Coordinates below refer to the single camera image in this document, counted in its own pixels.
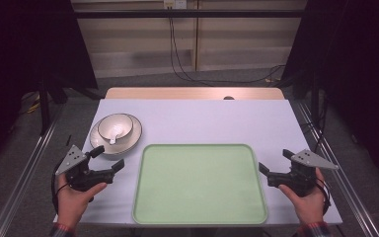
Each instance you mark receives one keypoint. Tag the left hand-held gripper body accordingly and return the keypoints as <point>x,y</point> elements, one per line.
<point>79,176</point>

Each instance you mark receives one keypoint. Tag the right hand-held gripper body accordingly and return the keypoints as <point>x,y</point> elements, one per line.
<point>301,179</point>

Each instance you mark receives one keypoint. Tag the white ceramic spoon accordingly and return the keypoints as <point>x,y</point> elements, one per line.
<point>113,141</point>

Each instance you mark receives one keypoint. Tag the white plate with dark rim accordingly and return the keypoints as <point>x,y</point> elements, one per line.
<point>132,141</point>

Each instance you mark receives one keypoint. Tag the white bowl with dark rim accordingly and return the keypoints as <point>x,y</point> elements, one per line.
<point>118,124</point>

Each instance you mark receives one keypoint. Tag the light green tray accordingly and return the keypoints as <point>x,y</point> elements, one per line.
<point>199,184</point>

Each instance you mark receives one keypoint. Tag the person's right hand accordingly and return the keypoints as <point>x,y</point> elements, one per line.
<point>311,207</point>

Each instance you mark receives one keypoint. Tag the person's left hand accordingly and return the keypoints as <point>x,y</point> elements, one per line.
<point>72,205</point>

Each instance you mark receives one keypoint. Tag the small black stick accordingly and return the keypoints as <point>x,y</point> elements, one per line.
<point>68,141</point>

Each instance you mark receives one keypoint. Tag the black metal stand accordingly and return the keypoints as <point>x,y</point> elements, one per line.
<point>44,108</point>

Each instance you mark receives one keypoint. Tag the white table cover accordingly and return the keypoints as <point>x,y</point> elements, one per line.
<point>210,121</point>

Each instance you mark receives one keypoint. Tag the wooden table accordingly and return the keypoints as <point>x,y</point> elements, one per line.
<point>177,93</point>

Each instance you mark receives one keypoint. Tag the black curtain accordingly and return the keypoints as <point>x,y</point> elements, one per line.
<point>358,65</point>
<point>23,46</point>

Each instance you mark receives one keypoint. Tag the black horizontal bar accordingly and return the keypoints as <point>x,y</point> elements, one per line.
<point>128,14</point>

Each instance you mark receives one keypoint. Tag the aluminium rail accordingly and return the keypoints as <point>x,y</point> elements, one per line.
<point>348,184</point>
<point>23,179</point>

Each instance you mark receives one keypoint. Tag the wooden wall post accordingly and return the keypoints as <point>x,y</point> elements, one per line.
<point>196,36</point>

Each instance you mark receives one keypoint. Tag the white wall socket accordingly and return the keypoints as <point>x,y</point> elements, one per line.
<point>175,4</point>

